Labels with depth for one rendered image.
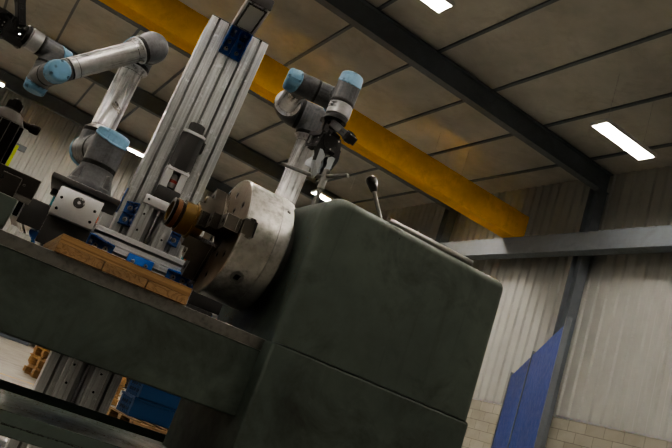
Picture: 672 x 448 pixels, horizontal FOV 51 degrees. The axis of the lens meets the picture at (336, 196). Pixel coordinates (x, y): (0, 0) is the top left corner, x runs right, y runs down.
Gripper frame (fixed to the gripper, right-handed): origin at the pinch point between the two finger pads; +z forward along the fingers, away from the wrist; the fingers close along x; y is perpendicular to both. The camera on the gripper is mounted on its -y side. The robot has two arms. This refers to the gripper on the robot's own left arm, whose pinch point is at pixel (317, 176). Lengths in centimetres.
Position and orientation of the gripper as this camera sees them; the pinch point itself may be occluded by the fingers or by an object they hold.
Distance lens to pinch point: 208.0
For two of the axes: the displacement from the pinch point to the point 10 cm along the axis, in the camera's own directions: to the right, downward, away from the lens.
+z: -3.4, 8.9, -2.9
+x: -6.7, -4.5, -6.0
